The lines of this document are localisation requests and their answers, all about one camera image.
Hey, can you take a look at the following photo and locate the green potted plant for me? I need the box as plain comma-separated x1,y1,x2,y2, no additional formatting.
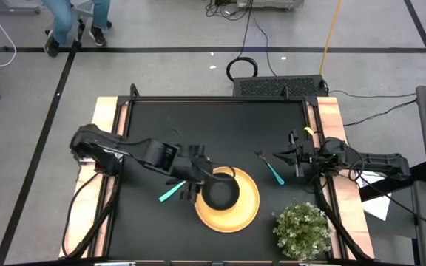
271,201,332,262

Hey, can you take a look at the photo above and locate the black cable tangle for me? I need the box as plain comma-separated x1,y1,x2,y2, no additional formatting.
204,0,253,21

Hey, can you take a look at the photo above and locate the black perforated computer case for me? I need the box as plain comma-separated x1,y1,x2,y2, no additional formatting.
232,75,328,98

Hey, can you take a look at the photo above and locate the thick black cable conduit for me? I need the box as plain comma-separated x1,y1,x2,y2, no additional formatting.
314,179,373,262
72,173,121,259

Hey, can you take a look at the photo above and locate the yellow cable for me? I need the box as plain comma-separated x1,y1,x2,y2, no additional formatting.
319,0,344,76

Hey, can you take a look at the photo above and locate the yellow round plate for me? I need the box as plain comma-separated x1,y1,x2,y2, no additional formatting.
194,166,261,234

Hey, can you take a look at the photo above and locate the spoon with teal handle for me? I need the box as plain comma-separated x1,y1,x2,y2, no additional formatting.
158,180,187,203

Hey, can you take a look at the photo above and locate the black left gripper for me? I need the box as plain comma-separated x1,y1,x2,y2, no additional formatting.
165,144,214,203

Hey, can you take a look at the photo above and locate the black bowl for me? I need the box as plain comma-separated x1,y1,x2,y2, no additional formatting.
200,172,241,211

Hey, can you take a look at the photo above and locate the white paper sheet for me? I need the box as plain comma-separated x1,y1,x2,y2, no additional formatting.
356,170,392,222

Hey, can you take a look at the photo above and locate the thin black floor cable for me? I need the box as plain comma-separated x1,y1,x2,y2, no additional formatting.
327,89,418,99
251,16,278,77
343,98,418,127

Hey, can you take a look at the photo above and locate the white device housing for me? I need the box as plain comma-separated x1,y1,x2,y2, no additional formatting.
236,0,305,11

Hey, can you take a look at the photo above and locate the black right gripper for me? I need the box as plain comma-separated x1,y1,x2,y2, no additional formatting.
273,129,316,178

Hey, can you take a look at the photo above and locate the black table frame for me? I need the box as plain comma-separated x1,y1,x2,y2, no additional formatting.
87,95,351,266

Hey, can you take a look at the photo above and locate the grey office chair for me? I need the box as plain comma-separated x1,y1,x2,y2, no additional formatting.
44,0,113,51

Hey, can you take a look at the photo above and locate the person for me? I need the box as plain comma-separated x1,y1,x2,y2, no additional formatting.
41,0,113,59

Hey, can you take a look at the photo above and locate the fork with blue handle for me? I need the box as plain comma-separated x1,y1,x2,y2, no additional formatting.
254,149,286,186

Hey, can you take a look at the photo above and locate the coiled black cable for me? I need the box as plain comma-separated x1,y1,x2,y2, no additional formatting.
226,0,259,83

